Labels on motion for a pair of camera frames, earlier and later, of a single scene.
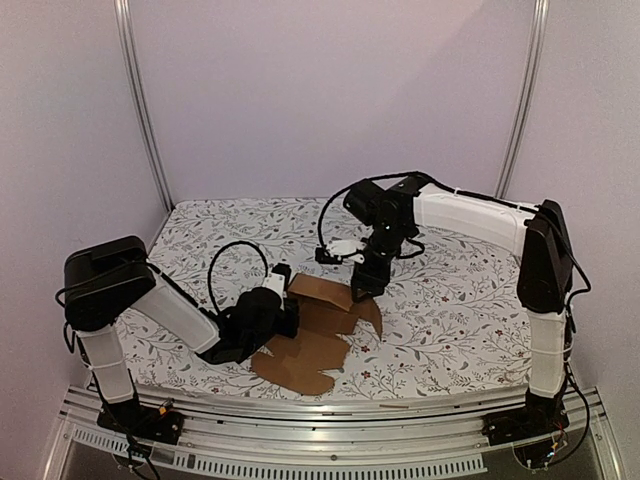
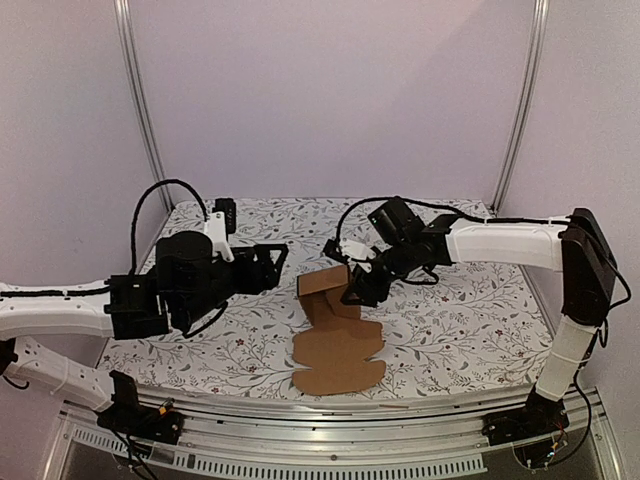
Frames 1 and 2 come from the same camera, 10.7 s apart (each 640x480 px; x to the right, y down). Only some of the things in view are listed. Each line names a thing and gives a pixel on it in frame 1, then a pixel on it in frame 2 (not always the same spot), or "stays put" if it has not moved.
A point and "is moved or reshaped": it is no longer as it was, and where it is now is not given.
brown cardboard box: [326, 310] is moved or reshaped
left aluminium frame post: [123, 10] stays put
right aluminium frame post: [527, 99] stays put
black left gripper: [290, 330] → [269, 277]
